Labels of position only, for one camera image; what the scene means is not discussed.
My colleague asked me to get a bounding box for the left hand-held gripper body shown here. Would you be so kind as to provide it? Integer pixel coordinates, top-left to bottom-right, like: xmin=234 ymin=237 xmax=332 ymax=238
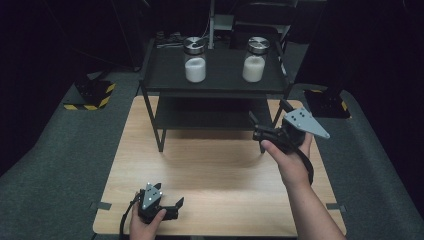
xmin=137 ymin=182 xmax=179 ymax=225

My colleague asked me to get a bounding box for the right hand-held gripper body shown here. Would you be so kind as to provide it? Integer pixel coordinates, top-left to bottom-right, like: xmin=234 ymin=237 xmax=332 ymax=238
xmin=252 ymin=106 xmax=331 ymax=155

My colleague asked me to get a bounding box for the black two-tier shelf rack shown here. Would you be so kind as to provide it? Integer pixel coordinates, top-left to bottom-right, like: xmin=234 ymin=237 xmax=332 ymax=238
xmin=139 ymin=37 xmax=295 ymax=154

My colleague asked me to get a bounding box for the glass jar with white powder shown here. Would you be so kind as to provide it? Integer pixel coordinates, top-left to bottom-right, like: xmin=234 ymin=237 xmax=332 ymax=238
xmin=241 ymin=35 xmax=272 ymax=84
xmin=182 ymin=35 xmax=208 ymax=84

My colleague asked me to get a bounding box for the person's left hand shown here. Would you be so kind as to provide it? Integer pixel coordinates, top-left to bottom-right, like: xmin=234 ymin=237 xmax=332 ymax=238
xmin=128 ymin=203 xmax=167 ymax=240

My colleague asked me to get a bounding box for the person's right hand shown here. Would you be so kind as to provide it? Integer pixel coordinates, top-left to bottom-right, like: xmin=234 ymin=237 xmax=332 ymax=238
xmin=260 ymin=132 xmax=314 ymax=190

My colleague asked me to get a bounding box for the black stand base striped edge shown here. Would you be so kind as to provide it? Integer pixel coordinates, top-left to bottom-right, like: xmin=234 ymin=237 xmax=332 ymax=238
xmin=63 ymin=73 xmax=117 ymax=112
xmin=303 ymin=87 xmax=353 ymax=120

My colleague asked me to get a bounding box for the grey tape piece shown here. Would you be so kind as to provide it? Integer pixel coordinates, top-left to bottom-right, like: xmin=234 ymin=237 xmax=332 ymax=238
xmin=90 ymin=201 xmax=113 ymax=212
xmin=326 ymin=202 xmax=348 ymax=213

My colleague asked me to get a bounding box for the black chair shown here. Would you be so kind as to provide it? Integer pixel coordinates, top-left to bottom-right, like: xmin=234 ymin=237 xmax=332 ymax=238
xmin=229 ymin=2 xmax=298 ymax=51

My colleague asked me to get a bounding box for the grey box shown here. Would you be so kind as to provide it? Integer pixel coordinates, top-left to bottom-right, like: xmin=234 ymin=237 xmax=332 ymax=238
xmin=213 ymin=13 xmax=235 ymax=32

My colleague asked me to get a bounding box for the power strip with plugs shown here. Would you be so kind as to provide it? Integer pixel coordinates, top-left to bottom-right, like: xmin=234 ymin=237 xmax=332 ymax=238
xmin=154 ymin=30 xmax=186 ymax=48

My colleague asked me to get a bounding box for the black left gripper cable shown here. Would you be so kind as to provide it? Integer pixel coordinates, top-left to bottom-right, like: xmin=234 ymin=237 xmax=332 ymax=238
xmin=118 ymin=192 xmax=142 ymax=240

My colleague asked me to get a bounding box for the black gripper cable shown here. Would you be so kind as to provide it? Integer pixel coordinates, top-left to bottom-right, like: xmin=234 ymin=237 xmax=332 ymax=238
xmin=296 ymin=149 xmax=315 ymax=186
xmin=118 ymin=192 xmax=142 ymax=240

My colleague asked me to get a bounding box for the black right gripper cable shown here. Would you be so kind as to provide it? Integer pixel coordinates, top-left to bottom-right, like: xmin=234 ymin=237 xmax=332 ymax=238
xmin=296 ymin=149 xmax=315 ymax=186

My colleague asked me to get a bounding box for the metal stand post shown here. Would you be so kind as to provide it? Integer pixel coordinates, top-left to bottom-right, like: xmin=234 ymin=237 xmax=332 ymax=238
xmin=207 ymin=0 xmax=216 ymax=50

